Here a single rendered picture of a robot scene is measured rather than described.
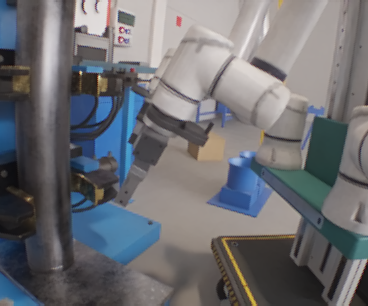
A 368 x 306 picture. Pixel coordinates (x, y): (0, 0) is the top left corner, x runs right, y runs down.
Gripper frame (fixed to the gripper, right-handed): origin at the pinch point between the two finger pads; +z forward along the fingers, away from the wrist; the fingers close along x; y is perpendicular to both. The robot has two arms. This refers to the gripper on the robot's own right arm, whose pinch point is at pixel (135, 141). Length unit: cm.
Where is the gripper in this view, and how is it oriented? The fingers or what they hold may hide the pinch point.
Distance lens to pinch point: 94.9
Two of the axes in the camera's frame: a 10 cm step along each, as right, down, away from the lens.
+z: -4.4, 9.0, 0.1
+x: -3.1, -1.6, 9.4
